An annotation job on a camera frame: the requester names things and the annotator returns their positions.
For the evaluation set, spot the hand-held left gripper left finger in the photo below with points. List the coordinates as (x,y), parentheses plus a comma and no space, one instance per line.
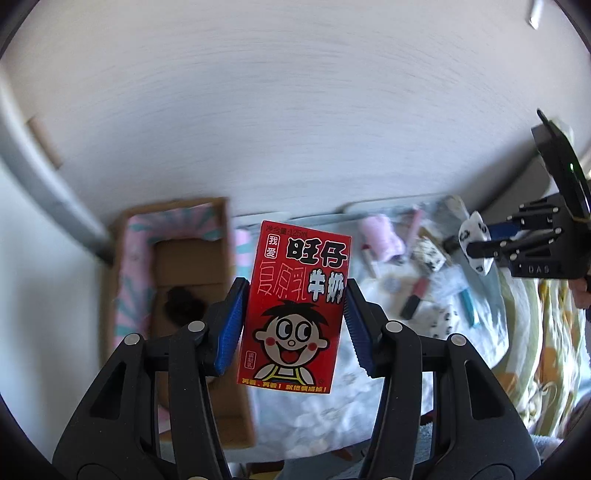
(228,323)

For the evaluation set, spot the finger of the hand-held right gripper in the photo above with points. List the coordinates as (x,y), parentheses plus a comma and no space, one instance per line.
(489,249)
(508,228)

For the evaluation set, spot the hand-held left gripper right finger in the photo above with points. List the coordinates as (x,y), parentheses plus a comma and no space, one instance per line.
(358,327)

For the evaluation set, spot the panda print packet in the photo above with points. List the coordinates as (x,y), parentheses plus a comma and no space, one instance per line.
(472,230)
(442,323)

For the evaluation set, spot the red milk carton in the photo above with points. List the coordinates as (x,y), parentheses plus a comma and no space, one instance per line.
(295,300)

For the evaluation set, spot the cardboard box pink striped lining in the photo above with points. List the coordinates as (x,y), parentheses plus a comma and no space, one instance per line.
(184,258)

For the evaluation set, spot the person's right hand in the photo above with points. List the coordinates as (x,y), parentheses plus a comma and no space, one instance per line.
(581,293)

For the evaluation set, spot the dark object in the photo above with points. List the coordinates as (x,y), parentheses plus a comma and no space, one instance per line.
(182,304)

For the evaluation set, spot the white box black ink print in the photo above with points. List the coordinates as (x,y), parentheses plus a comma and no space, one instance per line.
(428,254)

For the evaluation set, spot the teal tube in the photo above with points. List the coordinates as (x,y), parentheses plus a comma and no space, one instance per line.
(470,308)

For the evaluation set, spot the dark pink lipstick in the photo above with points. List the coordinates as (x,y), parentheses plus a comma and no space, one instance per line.
(415,297)

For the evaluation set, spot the red lipstick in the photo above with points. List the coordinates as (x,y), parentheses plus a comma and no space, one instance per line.
(371,261)

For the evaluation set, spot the pink tube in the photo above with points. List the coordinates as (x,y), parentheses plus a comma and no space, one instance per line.
(414,226)

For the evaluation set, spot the pink tissue pack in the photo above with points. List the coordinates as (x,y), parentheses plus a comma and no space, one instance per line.
(382,237)

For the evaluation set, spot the light blue floral cloth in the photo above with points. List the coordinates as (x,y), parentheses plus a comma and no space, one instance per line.
(300,429)

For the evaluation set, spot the yellow floral blanket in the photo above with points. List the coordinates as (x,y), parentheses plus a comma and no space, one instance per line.
(545,360)

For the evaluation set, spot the grey metal rail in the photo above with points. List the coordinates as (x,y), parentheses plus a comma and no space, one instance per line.
(46,175)

